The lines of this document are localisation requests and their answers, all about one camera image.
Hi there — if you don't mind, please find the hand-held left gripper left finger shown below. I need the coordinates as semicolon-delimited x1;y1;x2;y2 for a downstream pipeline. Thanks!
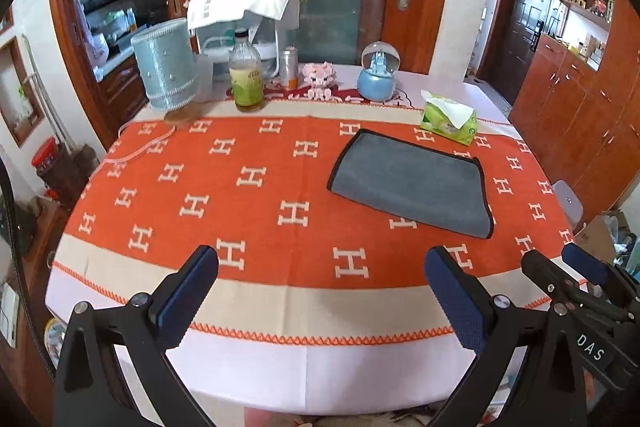
51;245;220;427

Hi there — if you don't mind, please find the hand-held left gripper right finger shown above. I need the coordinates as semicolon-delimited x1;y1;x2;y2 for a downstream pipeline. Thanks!
424;245;589;427

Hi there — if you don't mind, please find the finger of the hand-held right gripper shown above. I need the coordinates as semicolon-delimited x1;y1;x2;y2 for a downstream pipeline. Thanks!
520;249;627;324
561;243;640;309

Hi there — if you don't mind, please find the grey towel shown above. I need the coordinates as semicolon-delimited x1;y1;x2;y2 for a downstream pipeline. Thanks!
327;129;496;240

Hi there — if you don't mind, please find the cardboard box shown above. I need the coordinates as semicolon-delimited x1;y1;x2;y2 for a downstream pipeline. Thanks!
574;211;637;264

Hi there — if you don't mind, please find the orange patterned tablecloth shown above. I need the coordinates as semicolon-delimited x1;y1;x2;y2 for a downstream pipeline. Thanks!
45;62;589;419

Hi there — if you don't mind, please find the wooden cabinet with shelves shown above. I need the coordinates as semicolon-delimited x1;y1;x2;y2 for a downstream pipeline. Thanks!
509;0;640;229

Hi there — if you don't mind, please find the green tissue pack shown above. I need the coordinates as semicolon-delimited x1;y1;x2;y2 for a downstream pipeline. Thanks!
418;89;479;147

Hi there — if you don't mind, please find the red lid jar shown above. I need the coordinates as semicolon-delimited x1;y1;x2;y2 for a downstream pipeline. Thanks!
30;137;59;174

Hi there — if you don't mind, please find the clear plastic container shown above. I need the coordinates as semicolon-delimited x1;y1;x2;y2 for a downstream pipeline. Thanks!
192;51;217;104

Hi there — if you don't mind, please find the glass bottle with green label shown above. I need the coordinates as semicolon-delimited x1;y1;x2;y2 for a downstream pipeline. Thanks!
228;29;266;113

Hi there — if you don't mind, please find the light blue lamp shade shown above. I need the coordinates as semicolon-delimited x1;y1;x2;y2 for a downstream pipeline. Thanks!
130;18;200;124

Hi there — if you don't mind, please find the blue snow globe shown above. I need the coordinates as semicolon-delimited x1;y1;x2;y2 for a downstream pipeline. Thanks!
356;41;402;102

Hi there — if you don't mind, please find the dark entry door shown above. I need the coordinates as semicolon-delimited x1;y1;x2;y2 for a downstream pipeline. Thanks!
507;0;557;102

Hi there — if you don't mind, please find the pink toy figure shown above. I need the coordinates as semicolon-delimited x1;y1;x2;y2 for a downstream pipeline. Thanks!
301;62;340;100

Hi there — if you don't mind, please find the hanging plastic bag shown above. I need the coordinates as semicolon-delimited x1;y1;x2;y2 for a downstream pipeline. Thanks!
74;0;110;68

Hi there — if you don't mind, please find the white water dispenser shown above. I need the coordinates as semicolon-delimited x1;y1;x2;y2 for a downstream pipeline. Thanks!
195;0;301;80

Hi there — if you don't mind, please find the white cable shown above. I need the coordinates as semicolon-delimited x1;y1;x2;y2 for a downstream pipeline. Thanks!
102;121;177;166

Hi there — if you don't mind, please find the wooden wall frame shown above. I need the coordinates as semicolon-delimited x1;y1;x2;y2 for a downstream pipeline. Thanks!
0;34;47;148

